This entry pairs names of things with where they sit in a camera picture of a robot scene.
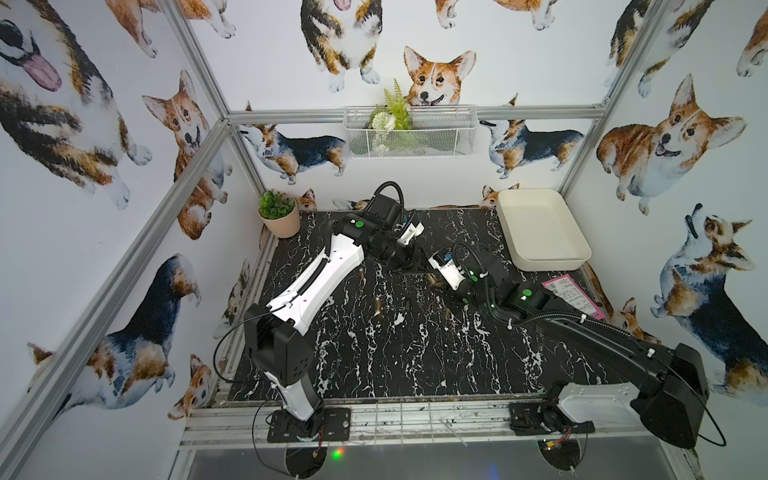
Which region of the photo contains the green fern with white flower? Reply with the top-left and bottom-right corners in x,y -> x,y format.
368,80 -> 413,156

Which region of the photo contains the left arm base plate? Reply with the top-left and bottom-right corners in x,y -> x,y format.
267,407 -> 352,443

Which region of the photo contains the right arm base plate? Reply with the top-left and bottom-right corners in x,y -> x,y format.
508,401 -> 596,437

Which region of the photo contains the potted green plant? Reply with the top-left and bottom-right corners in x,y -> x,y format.
258,190 -> 300,239

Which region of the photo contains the pink card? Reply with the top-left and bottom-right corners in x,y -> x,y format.
542,274 -> 606,320

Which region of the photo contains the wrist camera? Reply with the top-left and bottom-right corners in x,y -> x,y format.
428,248 -> 466,291
397,222 -> 424,246

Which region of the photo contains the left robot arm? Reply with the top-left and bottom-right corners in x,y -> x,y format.
243,194 -> 428,422

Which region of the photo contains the white wire basket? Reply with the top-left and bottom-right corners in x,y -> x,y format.
343,106 -> 479,159

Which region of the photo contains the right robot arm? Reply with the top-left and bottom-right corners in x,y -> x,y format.
430,253 -> 708,449

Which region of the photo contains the cream rectangular tray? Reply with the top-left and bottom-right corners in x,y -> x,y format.
496,189 -> 592,272

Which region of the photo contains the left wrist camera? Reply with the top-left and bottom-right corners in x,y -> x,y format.
397,222 -> 424,246

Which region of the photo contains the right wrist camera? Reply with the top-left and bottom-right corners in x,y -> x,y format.
428,248 -> 466,291

